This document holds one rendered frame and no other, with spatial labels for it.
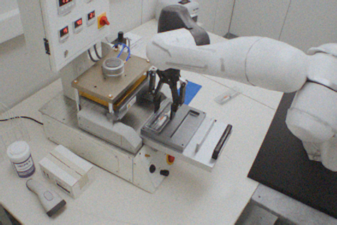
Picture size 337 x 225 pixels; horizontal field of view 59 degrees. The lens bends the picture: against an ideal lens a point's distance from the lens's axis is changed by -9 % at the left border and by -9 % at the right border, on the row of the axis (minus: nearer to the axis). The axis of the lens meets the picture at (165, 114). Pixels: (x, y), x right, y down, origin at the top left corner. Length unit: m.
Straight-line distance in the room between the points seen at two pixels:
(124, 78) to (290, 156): 0.72
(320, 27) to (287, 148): 2.26
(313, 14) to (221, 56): 2.77
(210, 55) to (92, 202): 0.75
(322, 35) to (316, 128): 2.85
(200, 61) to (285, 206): 0.79
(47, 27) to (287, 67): 0.72
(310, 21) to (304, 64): 2.81
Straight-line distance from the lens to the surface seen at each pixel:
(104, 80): 1.13
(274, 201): 1.32
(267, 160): 1.33
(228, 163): 1.37
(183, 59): 0.76
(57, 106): 1.33
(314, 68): 0.67
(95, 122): 1.13
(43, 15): 1.03
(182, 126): 1.15
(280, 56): 0.64
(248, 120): 1.60
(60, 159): 1.25
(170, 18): 0.90
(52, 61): 1.10
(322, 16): 3.42
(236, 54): 0.69
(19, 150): 1.24
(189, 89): 1.69
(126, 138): 1.08
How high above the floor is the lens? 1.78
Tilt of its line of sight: 42 degrees down
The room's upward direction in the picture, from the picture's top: 5 degrees clockwise
